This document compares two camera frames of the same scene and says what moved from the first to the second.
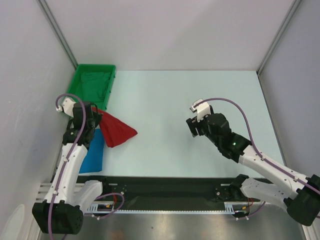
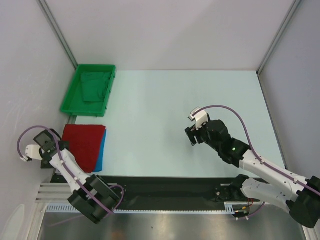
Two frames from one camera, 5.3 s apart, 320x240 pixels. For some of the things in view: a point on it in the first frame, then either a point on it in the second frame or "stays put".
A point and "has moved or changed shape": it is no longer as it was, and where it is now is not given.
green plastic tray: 92,83 stays put
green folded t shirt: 93,86 stays put
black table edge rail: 161,193 stays put
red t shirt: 115,131 has moved or changed shape
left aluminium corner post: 57,32 stays put
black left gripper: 97,116 -> 43,166
